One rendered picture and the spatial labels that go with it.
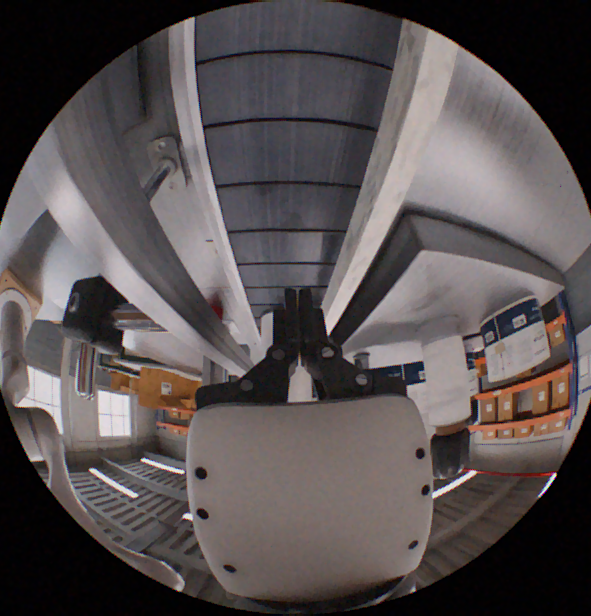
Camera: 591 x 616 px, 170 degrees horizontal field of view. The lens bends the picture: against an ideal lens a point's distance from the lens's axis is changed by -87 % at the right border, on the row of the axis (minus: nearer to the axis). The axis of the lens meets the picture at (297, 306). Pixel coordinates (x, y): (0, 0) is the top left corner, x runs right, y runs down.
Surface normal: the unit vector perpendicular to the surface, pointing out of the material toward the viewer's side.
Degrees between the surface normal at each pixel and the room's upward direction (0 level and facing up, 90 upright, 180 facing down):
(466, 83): 0
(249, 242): 0
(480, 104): 0
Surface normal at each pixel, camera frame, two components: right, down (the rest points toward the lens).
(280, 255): 0.04, 0.91
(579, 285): -1.00, 0.02
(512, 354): -0.91, -0.14
